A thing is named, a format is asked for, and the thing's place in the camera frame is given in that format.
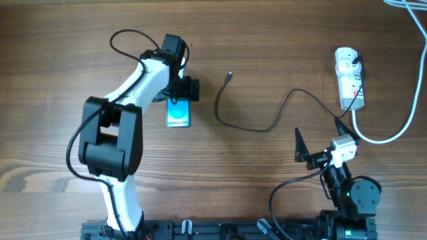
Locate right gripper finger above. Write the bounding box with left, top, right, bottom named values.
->
left=334, top=117, right=360, bottom=144
left=294, top=127, right=310, bottom=162

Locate black charger cable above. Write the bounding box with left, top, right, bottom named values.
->
left=214, top=53, right=367, bottom=133

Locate white power strip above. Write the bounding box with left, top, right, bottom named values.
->
left=335, top=47, right=364, bottom=111

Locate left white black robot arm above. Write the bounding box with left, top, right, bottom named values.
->
left=70, top=34, right=199, bottom=239

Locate blue screen smartphone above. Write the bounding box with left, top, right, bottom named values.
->
left=166, top=99, right=191, bottom=128

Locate white usb charger adapter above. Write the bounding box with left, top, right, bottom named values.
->
left=335, top=59, right=362, bottom=77

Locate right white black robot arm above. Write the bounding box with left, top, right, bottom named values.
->
left=284, top=118, right=382, bottom=240

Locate white wall cable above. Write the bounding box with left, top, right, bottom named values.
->
left=382, top=0, right=427, bottom=11

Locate white power strip cord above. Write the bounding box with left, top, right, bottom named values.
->
left=351, top=0, right=427, bottom=145

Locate black mounting rail base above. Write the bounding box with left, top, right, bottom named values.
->
left=80, top=218, right=378, bottom=240

